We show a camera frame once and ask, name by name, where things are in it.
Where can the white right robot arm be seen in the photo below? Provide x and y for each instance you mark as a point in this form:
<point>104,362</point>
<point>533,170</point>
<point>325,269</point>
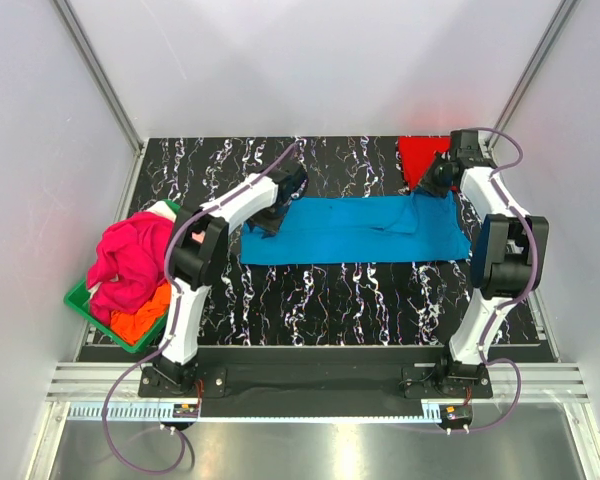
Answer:
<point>508,254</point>

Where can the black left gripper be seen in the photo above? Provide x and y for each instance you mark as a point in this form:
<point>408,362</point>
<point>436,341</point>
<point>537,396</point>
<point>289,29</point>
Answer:
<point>269,226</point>

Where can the red folded t shirt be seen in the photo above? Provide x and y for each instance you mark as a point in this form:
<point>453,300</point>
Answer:
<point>417,153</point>

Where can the orange t shirt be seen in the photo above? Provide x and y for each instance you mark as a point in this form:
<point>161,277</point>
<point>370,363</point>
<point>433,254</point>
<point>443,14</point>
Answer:
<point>132,327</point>

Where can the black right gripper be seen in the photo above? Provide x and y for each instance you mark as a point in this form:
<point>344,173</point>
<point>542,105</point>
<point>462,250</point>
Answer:
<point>429,186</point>

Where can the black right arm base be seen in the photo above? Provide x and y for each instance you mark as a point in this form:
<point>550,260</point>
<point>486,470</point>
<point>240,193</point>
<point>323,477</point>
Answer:
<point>446,379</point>

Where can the white slotted cable duct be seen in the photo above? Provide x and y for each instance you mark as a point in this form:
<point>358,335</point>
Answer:
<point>208,411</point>

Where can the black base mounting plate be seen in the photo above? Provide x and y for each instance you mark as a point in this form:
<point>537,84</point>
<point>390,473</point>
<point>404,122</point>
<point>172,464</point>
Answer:
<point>223,380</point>

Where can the blue t shirt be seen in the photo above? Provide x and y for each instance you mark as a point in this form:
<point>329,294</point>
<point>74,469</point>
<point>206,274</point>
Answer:
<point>388,229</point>

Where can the light pink t shirt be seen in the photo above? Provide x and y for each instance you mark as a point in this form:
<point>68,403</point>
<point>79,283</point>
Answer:
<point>197,235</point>

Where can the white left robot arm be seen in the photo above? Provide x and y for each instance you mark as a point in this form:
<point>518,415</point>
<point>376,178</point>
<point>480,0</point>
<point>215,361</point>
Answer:
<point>198,250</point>

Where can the green plastic basket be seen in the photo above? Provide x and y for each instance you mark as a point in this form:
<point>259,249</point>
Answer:
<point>78,298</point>

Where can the magenta t shirt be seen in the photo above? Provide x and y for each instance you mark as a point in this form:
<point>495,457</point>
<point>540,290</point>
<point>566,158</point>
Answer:
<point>129,265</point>

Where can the aluminium frame rail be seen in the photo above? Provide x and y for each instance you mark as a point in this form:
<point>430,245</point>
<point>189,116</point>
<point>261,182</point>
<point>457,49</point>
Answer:
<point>84,381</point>

